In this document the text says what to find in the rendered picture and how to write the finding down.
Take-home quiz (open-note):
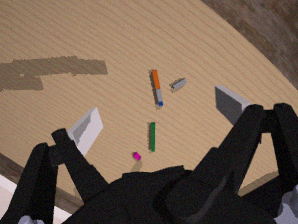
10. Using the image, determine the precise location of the grey rod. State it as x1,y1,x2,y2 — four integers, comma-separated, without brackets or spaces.
156,88,163,102
173,78,187,89

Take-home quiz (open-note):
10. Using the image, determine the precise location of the small magenta block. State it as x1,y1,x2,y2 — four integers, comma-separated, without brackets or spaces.
133,152,141,160

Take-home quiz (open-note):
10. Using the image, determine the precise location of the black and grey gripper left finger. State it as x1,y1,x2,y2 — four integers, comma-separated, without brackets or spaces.
0,107,131,224

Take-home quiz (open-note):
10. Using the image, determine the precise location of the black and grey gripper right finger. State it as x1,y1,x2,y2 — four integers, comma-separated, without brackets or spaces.
166,85,298,224

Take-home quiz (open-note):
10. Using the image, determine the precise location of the orange rod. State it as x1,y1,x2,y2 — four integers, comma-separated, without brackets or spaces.
152,70,160,89

